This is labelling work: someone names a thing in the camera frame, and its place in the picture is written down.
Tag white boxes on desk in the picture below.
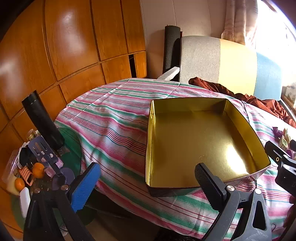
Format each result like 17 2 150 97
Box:
283 86 296 102

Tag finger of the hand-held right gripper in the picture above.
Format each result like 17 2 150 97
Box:
265 141 287 163

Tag green glass side table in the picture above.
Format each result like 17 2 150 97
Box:
10 122 97 234

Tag gold tin box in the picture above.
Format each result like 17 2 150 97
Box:
144 97 271 197

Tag black thermos bottle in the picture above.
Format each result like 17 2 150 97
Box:
21 91 65 151

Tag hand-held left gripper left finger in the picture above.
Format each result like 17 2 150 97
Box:
23 162 101 241

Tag black rolled mat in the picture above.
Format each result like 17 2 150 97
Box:
162 25 182 81

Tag white soap bar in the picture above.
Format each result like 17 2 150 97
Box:
19 187 31 218

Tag grey yellow blue headboard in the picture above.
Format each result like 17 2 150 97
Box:
179 35 283 101

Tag purple round lid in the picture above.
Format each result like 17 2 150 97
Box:
52 168 74 190

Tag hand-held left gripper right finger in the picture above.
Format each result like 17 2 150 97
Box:
195 163 272 241

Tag beige patterned curtain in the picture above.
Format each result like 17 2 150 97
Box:
221 0 258 45

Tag brown blanket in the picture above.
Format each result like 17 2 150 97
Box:
188 77 296 128

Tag grey slotted spatula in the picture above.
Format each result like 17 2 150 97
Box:
28 136 64 176

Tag striped bed sheet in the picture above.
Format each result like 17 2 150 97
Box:
54 78 296 240

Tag white bed rail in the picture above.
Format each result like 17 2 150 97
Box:
158 67 180 81

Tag person's right hand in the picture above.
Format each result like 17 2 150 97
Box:
283 195 296 230

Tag wooden wardrobe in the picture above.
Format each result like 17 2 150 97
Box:
0 0 148 234

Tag orange hair claw clip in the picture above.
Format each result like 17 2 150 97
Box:
20 168 35 186

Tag clear plastic container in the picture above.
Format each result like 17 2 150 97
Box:
1 149 21 183

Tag glass jar with gold lid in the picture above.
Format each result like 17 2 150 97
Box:
26 130 40 142

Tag green white small box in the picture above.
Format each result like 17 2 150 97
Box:
279 128 290 150

